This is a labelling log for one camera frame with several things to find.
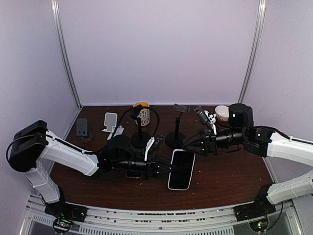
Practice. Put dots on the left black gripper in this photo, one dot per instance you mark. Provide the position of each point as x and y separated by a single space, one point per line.
152 167

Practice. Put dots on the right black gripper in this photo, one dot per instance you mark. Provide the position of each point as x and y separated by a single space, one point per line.
209 143

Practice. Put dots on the black stand with white pad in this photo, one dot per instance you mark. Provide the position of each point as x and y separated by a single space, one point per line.
175 139

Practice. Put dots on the large black phone silver edge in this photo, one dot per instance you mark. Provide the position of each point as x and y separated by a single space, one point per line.
134 175

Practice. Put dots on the black round-base phone stand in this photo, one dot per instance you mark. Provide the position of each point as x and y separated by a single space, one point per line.
140 138

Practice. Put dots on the white folding phone stand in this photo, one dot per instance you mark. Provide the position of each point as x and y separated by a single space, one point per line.
110 125

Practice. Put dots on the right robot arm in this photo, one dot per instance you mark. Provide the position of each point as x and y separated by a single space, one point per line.
261 141

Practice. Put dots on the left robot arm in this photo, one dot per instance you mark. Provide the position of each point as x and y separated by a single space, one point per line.
35 143

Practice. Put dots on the dark grey small phone stand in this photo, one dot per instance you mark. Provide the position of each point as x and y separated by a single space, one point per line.
82 131

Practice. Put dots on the white ceramic bowl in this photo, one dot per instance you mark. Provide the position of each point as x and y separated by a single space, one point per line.
222 113

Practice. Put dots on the patterned mug yellow inside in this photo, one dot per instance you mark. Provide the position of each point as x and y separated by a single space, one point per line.
144 113

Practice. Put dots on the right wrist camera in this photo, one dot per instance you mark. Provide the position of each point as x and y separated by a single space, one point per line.
207 118

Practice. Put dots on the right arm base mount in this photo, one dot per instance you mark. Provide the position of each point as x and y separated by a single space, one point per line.
256 212

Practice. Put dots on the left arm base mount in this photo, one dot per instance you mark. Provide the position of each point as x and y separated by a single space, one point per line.
65 214

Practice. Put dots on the front aluminium rail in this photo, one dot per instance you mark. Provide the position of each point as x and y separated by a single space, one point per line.
210 221

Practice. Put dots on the right aluminium frame post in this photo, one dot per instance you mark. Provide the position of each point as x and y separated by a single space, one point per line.
260 19

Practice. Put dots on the aluminium frame post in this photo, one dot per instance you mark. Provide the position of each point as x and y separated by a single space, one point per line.
64 55
260 19

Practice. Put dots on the left aluminium frame post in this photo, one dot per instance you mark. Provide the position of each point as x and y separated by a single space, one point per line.
64 55

